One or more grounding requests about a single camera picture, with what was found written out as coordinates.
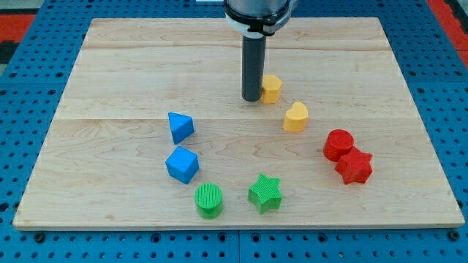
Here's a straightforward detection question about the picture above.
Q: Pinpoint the green cylinder block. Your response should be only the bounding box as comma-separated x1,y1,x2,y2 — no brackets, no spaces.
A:
194,182,223,219

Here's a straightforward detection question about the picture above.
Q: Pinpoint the red star block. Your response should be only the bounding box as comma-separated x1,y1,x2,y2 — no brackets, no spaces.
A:
335,146,373,185

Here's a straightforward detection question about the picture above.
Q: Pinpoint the blue cube block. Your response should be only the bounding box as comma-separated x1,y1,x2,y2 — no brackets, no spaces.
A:
165,146,199,184

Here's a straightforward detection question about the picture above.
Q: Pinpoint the red cylinder block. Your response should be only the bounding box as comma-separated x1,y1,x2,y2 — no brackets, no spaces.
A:
322,129,354,162

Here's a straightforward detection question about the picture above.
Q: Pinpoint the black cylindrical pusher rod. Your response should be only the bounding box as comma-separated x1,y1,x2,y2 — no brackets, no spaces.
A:
241,37,266,102

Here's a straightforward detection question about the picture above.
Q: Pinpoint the green star block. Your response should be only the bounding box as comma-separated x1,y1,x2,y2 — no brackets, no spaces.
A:
247,173,282,214

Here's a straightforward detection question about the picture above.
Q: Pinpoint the yellow hexagon block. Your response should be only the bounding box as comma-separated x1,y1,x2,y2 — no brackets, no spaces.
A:
260,75,282,104

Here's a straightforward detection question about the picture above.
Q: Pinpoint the blue triangle block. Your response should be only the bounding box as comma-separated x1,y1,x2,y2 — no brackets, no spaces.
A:
168,112,195,144

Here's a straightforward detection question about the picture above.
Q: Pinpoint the light wooden board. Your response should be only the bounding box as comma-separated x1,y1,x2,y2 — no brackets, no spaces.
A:
13,18,464,231

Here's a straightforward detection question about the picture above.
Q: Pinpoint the yellow heart block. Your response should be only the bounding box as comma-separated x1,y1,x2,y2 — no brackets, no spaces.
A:
283,102,309,133

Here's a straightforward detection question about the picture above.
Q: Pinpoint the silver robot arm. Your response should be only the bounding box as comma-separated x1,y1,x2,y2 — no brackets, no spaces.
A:
224,0,298,102

